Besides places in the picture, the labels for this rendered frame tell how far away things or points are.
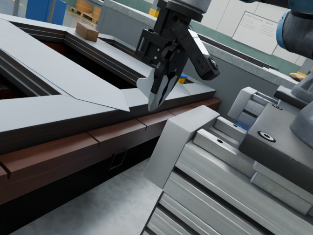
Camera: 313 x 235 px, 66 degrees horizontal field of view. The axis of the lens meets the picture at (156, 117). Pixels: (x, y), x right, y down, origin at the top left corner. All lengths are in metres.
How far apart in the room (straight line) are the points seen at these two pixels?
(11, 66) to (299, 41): 0.77
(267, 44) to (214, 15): 2.20
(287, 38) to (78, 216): 0.73
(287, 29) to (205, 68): 0.45
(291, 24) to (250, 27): 8.88
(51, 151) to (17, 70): 0.30
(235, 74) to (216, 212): 1.03
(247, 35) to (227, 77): 8.41
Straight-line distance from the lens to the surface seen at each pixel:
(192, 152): 0.29
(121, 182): 0.67
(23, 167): 0.42
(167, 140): 0.29
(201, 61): 0.44
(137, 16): 1.56
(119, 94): 0.67
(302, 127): 0.30
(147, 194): 0.67
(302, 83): 0.79
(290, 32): 0.83
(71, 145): 0.48
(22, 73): 0.68
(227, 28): 9.88
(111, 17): 1.69
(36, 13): 5.69
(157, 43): 0.47
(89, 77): 0.73
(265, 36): 9.61
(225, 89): 1.30
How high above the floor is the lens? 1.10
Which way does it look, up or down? 22 degrees down
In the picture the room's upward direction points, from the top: 23 degrees clockwise
